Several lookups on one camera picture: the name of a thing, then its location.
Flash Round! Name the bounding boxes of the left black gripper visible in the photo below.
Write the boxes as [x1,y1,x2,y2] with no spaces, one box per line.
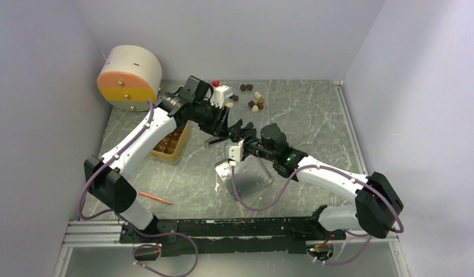
[191,100,230,140]

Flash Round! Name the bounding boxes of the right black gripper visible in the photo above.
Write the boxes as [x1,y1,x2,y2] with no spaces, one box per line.
[231,128,277,162]

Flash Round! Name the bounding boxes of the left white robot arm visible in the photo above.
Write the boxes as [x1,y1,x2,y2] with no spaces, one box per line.
[80,76,233,242]

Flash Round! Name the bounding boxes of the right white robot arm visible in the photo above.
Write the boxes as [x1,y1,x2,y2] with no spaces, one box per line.
[227,121,405,239]

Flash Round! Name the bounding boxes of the gold chocolate box tray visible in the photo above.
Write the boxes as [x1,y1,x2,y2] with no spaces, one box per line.
[149,123,190,162]

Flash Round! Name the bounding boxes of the clear plastic tray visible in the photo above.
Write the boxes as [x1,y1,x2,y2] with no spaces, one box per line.
[220,80,270,137]

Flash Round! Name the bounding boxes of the square silver metal lid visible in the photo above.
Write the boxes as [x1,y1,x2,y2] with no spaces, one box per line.
[215,147,273,201]

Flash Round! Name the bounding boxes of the red pen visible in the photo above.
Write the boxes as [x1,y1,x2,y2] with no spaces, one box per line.
[138,191,173,205]

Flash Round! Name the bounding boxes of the round pastel drawer box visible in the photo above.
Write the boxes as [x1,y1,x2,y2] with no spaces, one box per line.
[96,45,163,112]

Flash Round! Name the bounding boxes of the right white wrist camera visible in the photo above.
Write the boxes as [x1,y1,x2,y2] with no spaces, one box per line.
[224,139,245,163]

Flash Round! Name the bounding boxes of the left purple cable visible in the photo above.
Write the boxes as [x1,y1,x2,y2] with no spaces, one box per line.
[77,98,200,277]

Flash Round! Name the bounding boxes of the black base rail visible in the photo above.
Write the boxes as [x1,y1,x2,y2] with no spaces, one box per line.
[119,216,346,257]

